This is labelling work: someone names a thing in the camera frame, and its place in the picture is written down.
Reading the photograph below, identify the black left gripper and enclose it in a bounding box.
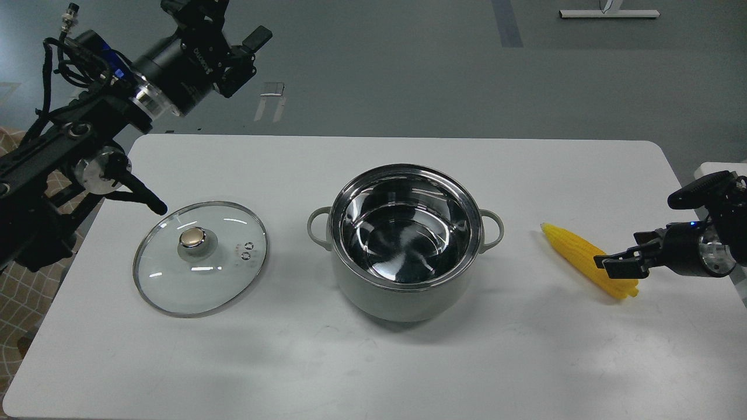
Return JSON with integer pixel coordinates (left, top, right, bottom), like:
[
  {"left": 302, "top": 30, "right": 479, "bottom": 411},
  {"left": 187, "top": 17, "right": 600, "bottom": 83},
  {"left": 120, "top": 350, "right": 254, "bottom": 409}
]
[{"left": 134, "top": 1, "right": 273, "bottom": 116}]

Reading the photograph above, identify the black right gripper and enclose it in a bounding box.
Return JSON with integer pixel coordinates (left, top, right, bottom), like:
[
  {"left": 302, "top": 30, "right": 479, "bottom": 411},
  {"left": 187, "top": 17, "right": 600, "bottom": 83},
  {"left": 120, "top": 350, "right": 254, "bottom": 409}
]
[{"left": 594, "top": 221, "right": 737, "bottom": 279}]

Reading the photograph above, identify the yellow corn cob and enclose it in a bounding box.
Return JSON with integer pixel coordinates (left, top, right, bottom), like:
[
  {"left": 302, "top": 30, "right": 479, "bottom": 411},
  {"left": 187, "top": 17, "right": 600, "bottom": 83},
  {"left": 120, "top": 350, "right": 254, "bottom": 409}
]
[{"left": 540, "top": 222, "right": 638, "bottom": 300}]

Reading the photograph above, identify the glass pot lid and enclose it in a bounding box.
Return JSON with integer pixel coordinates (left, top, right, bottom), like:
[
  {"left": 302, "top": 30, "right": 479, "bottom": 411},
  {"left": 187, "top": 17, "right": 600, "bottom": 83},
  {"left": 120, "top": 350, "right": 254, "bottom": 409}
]
[{"left": 132, "top": 201, "right": 269, "bottom": 319}]

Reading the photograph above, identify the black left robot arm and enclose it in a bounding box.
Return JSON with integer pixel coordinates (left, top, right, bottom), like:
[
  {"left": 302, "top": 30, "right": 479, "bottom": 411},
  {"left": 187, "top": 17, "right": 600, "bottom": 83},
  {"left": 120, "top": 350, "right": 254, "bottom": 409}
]
[{"left": 1, "top": 1, "right": 273, "bottom": 272}]

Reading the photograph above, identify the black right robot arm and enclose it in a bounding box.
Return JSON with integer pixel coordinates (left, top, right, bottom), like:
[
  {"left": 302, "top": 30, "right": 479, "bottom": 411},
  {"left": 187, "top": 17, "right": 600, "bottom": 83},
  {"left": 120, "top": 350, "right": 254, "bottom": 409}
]
[{"left": 594, "top": 170, "right": 746, "bottom": 279}]

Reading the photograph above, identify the grey steel cooking pot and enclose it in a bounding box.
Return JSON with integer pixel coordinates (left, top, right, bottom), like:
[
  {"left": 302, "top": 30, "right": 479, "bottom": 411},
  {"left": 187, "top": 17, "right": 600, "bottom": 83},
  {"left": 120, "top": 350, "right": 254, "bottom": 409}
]
[{"left": 306, "top": 164, "right": 506, "bottom": 323}]

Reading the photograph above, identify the white stand base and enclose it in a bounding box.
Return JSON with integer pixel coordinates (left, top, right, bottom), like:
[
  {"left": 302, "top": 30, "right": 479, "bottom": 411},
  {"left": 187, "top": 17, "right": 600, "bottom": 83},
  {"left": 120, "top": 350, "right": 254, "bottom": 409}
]
[{"left": 558, "top": 1, "right": 661, "bottom": 19}]

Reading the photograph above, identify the beige checkered cloth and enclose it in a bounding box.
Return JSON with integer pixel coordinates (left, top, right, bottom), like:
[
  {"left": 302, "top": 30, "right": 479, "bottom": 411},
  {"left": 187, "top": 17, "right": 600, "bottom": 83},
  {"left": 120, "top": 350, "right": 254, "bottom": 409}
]
[{"left": 0, "top": 127, "right": 106, "bottom": 397}]

